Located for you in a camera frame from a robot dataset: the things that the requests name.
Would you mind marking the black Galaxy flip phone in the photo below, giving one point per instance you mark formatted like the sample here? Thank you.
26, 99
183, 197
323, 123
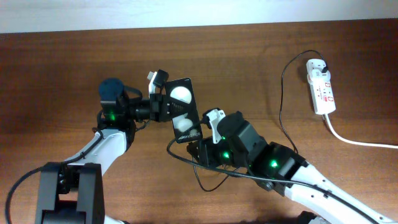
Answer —
182, 109

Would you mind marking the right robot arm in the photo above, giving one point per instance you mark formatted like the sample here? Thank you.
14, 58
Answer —
313, 190

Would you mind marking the white power strip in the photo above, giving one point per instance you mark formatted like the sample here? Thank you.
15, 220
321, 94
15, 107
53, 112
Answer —
321, 92

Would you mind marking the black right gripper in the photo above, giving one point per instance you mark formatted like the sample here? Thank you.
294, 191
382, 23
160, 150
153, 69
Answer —
207, 155

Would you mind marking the white USB charger plug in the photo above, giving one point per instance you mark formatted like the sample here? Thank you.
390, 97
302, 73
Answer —
316, 64

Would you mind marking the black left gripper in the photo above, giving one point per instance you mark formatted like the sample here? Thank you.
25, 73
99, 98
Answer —
158, 107

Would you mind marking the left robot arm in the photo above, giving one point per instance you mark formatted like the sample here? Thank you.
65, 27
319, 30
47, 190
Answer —
71, 191

